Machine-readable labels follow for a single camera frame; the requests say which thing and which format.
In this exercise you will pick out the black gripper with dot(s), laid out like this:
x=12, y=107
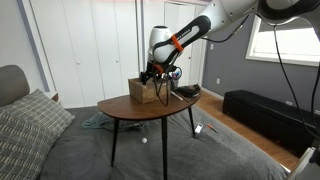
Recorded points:
x=154, y=70

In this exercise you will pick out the open cardboard box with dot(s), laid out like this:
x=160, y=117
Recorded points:
x=146, y=95

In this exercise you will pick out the dark pen cup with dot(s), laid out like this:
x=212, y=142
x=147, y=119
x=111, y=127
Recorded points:
x=175, y=85

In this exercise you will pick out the dark wooden side table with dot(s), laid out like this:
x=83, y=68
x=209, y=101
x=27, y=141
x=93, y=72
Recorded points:
x=133, y=108

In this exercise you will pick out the blue capped marker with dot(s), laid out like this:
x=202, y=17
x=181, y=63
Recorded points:
x=177, y=72

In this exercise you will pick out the white marker pen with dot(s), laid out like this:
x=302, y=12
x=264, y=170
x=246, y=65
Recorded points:
x=176, y=95

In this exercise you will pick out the thin wooden pencil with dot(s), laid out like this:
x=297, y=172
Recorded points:
x=183, y=97

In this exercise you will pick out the black flat case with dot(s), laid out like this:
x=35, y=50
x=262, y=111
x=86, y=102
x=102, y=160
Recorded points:
x=187, y=90

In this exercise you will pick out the narrow white bifold closet door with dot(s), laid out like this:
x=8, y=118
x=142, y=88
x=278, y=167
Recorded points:
x=196, y=63

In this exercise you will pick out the small white ball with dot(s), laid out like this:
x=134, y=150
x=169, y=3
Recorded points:
x=144, y=140

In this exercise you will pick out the teal crumpled cloth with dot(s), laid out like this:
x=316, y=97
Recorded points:
x=95, y=121

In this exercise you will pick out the wide white bifold closet door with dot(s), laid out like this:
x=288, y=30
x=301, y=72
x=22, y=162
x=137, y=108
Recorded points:
x=83, y=50

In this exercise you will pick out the small white remote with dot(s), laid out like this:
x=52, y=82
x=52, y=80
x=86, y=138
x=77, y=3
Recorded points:
x=199, y=128

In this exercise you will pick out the gray rug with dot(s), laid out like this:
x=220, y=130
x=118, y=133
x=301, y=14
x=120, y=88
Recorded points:
x=213, y=156

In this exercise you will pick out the black long bench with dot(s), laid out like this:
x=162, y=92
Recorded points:
x=266, y=116

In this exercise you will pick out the gray patterned pillow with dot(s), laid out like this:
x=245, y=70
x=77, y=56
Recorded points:
x=26, y=133

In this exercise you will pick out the gray upholstered headboard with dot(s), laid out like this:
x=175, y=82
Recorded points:
x=11, y=85

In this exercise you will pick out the white framed window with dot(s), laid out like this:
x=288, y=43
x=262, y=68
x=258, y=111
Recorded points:
x=296, y=45

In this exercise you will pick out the white angled bar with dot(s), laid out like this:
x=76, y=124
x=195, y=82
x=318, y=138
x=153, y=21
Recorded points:
x=300, y=165

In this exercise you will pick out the white wall outlet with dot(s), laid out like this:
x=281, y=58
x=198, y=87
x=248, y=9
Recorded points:
x=317, y=111
x=289, y=102
x=218, y=80

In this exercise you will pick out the white light switch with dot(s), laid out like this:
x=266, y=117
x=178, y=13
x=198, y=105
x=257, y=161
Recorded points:
x=211, y=46

